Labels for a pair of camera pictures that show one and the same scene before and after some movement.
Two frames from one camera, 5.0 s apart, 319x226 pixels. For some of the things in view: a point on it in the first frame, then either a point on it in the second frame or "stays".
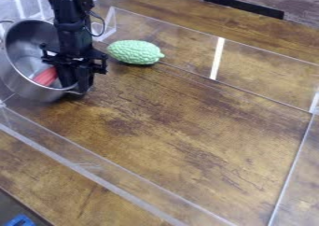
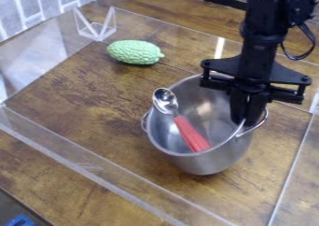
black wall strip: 268,12 stays
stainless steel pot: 28,77 → 206,105
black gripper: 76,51 → 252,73
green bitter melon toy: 135,52 stays
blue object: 20,220 stays
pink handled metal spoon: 47,76 → 167,104
